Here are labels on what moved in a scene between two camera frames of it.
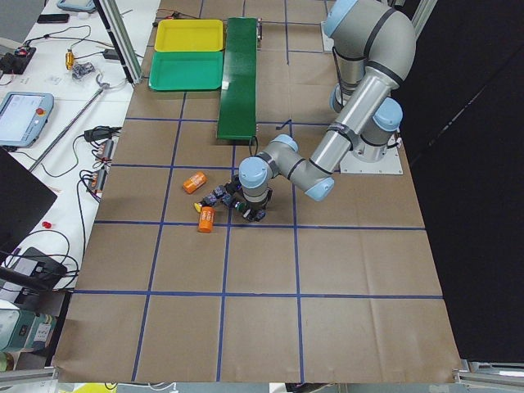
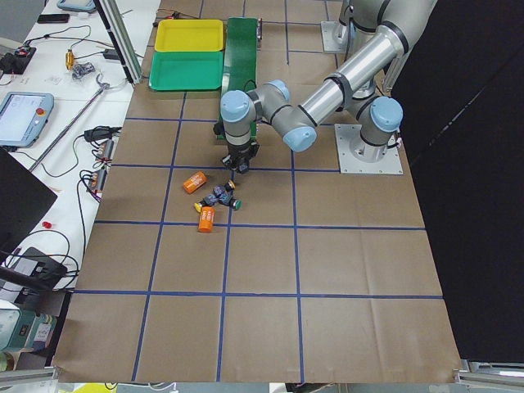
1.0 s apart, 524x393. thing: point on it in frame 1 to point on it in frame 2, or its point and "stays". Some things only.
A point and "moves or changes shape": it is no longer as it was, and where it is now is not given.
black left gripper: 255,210 to 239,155
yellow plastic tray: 189,35 stays
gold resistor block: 70,59 stays
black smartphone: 53,18 stays
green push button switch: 255,215 moves or changes shape
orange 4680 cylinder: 194,182 stays
